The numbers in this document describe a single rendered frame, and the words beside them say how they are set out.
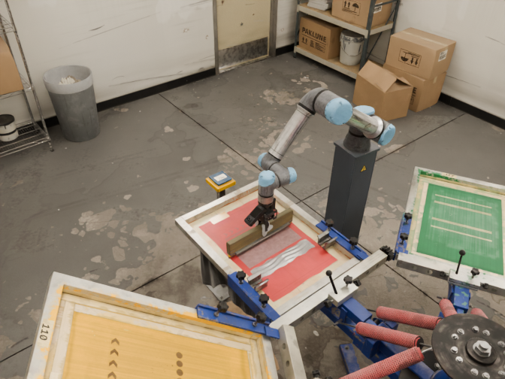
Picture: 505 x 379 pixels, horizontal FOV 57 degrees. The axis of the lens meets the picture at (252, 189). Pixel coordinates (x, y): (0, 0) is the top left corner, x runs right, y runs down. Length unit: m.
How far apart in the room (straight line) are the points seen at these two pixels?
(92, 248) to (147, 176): 0.97
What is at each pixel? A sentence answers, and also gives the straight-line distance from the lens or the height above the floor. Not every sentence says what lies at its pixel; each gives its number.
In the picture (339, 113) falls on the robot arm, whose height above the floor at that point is 1.61.
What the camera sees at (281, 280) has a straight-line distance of 2.20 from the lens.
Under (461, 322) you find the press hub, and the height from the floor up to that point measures 1.31.
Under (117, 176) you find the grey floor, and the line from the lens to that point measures 4.50.
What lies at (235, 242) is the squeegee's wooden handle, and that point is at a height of 1.05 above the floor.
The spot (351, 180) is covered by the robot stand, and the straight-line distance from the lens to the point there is 2.67.
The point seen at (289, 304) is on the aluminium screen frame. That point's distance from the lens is 2.07.
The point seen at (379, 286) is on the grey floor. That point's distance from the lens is 3.53.
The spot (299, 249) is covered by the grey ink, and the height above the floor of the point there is 0.96.
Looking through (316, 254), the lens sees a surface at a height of 0.95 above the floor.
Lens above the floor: 2.63
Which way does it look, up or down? 39 degrees down
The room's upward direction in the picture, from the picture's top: 1 degrees clockwise
